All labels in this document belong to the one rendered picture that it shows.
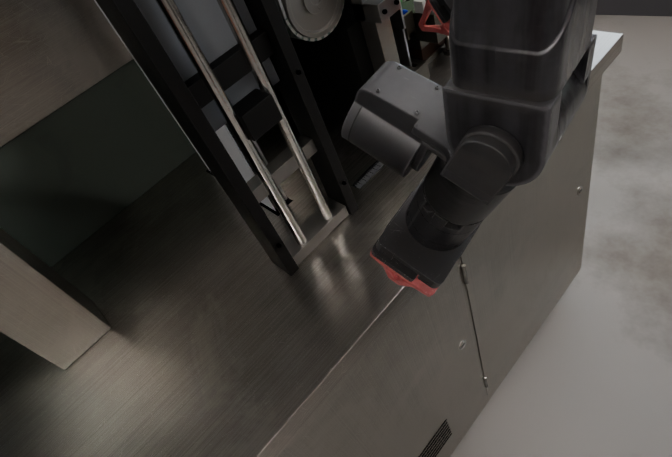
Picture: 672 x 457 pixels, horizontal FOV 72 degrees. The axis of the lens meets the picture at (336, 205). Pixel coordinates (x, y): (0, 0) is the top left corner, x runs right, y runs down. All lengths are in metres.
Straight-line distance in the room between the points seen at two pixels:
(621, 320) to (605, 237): 0.32
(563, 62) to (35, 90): 0.86
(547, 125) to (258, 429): 0.51
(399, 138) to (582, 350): 1.34
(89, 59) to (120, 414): 0.60
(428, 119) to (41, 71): 0.76
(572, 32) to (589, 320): 1.46
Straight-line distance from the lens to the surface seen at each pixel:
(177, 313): 0.80
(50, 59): 0.96
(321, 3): 0.80
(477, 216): 0.35
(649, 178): 2.06
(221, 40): 0.58
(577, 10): 0.25
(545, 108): 0.25
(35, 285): 0.78
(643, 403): 1.58
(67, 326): 0.84
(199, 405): 0.70
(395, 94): 0.33
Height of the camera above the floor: 1.45
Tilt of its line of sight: 43 degrees down
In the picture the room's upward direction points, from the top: 24 degrees counter-clockwise
